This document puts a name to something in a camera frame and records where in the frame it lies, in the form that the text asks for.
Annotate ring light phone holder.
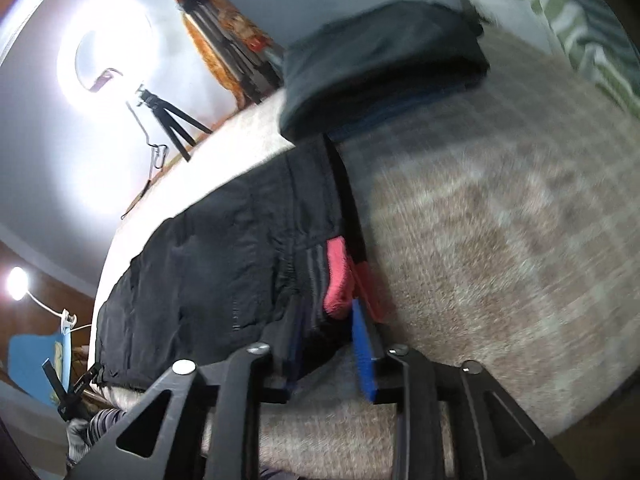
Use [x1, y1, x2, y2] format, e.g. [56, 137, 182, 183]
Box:
[87, 67, 123, 93]

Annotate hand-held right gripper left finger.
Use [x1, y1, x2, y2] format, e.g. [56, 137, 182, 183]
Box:
[65, 296, 306, 480]

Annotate white desk lamp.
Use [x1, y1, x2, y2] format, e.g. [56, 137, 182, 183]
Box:
[5, 265, 81, 336]

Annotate black pants with pink tags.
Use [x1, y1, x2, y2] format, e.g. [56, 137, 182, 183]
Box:
[92, 132, 386, 391]

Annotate black ring light cable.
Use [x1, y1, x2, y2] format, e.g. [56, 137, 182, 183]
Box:
[120, 102, 168, 221]

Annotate orange patterned scarf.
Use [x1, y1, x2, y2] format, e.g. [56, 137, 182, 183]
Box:
[172, 0, 273, 111]

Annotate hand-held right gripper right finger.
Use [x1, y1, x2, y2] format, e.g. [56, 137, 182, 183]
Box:
[350, 297, 576, 480]

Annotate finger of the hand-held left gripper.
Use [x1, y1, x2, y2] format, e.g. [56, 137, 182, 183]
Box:
[42, 358, 69, 406]
[57, 364, 103, 420]

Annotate person's left forearm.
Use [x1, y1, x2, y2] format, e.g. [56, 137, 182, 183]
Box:
[65, 407, 128, 466]

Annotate dark grey folded pants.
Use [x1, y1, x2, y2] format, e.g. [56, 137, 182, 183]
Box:
[277, 0, 491, 141]

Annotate folded silver tripod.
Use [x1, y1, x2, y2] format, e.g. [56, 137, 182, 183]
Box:
[182, 0, 283, 106]

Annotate small black tripod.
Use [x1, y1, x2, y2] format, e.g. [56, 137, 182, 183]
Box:
[132, 87, 213, 163]

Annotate white ring light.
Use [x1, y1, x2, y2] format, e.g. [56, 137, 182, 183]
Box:
[55, 0, 168, 111]

